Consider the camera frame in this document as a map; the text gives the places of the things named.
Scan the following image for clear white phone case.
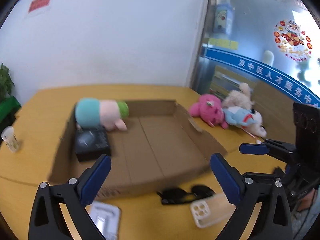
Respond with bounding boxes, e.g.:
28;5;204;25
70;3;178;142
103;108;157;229
190;193;236;229

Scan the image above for white plastic tray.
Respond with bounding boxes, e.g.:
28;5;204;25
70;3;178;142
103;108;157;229
89;201;121;240

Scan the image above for black sunglasses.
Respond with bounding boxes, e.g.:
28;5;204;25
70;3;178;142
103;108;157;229
157;184;215;205

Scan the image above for black product box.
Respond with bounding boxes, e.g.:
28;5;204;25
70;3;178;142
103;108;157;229
73;127;111;162

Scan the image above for green-haired pastel plush doll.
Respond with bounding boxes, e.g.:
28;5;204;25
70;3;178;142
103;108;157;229
74;98;129;131

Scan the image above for pink pen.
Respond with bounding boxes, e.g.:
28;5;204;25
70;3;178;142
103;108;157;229
241;125;261;140

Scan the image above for blue red plush toy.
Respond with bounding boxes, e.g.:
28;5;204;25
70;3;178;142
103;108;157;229
222;106;256;127

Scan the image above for cream fluffy plush toy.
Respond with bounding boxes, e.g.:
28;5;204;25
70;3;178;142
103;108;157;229
222;82;267;138

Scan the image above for pink plush bear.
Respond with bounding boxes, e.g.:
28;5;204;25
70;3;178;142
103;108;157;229
188;94;228;129

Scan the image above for clear plastic cup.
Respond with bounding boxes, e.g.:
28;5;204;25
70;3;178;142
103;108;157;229
1;126;20;152

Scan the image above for green cloth covered table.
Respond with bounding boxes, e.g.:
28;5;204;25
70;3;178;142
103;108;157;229
0;96;21;132

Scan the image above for red wall notice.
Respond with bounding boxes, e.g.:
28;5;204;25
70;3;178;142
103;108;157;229
28;0;50;13

